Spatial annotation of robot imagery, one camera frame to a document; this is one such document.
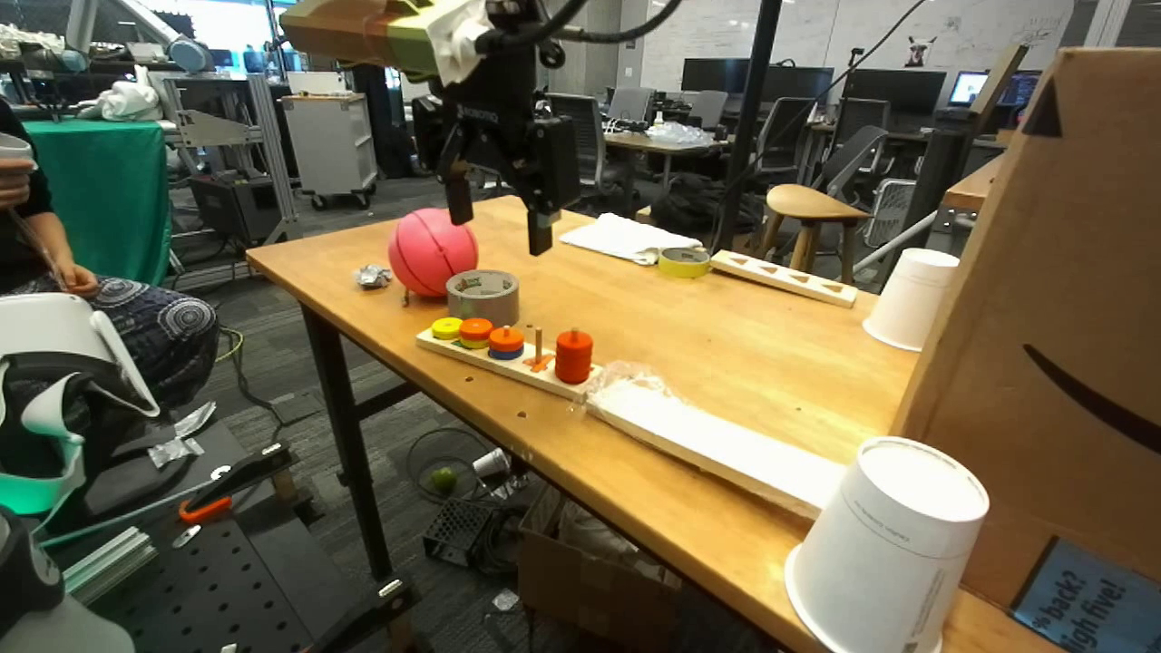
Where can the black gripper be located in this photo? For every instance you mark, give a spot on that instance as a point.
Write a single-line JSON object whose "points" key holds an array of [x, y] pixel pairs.
{"points": [[511, 85]]}

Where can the pink mini basketball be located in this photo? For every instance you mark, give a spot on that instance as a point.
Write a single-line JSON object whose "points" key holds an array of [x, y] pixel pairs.
{"points": [[434, 257]]}

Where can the operator forearm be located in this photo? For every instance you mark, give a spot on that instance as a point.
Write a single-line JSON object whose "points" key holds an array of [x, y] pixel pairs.
{"points": [[47, 240]]}

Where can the green ball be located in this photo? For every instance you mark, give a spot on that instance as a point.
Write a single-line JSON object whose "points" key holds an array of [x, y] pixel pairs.
{"points": [[444, 481]]}

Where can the operator hand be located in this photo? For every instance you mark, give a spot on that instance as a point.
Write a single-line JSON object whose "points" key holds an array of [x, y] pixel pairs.
{"points": [[83, 279]]}

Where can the white folded paper sheet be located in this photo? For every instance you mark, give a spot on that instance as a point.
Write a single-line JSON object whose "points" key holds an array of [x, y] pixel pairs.
{"points": [[621, 238]]}

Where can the white rolling cart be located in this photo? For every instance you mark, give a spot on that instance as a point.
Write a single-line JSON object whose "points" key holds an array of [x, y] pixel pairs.
{"points": [[327, 146]]}

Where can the yellow-green clear bowl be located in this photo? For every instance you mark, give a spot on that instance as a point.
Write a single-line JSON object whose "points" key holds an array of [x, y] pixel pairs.
{"points": [[685, 263]]}

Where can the black vertical pole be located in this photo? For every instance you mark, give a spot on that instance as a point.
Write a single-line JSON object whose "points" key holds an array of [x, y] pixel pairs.
{"points": [[748, 110]]}

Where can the long wooden peg board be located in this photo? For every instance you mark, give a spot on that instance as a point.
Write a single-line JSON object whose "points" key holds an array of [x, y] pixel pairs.
{"points": [[785, 278]]}

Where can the round wooden stool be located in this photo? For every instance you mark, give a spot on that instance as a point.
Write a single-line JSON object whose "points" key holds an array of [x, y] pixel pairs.
{"points": [[811, 205]]}

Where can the white plastic-wrapped wooden plank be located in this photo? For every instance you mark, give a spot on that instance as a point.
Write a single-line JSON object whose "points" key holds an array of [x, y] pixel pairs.
{"points": [[712, 439]]}

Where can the seated person patterned trousers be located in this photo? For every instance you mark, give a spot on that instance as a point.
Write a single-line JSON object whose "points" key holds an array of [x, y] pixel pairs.
{"points": [[170, 330]]}

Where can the green cloth covered table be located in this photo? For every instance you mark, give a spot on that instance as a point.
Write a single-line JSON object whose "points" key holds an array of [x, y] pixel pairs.
{"points": [[102, 194]]}

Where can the white paper cup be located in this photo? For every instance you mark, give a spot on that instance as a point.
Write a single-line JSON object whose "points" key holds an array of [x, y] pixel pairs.
{"points": [[914, 301], [883, 547]]}

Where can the white green plastic device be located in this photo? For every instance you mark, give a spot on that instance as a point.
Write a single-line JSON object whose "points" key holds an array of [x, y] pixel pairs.
{"points": [[59, 330]]}

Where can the open laptop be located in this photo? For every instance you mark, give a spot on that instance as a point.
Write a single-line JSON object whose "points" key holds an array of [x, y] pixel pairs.
{"points": [[975, 87]]}

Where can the black perforated metal plate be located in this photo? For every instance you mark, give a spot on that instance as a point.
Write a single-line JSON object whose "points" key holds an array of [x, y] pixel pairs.
{"points": [[221, 594]]}

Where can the aluminium extrusion bar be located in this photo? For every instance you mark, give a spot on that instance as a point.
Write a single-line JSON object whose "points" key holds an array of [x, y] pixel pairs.
{"points": [[112, 562]]}

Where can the large brown cardboard box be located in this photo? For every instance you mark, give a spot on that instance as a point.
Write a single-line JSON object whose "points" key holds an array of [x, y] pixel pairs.
{"points": [[1065, 278]]}

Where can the grey duct tape roll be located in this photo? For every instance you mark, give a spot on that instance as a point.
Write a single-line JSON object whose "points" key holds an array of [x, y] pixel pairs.
{"points": [[486, 298]]}

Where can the tan wrist camera bar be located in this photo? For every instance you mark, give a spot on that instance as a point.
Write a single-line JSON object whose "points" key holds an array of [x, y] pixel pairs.
{"points": [[349, 32]]}

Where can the black metal table frame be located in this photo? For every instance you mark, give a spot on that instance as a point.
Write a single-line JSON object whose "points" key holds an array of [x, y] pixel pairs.
{"points": [[349, 457]]}

